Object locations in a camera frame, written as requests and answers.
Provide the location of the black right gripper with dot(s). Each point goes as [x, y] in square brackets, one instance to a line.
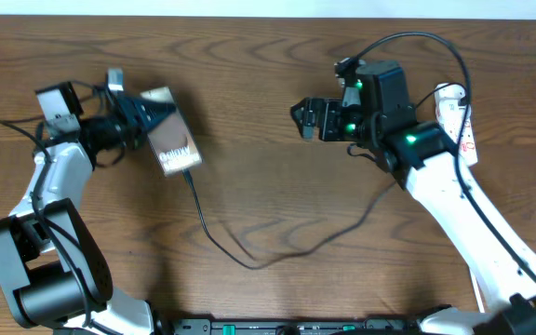
[329, 108]

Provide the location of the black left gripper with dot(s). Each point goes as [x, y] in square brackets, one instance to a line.
[134, 107]

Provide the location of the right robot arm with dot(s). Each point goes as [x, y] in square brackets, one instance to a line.
[376, 114]

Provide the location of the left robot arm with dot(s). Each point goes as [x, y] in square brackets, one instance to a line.
[52, 272]

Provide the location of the white power strip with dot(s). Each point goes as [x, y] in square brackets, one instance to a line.
[449, 112]

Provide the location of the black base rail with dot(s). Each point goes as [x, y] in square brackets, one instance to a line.
[199, 326]

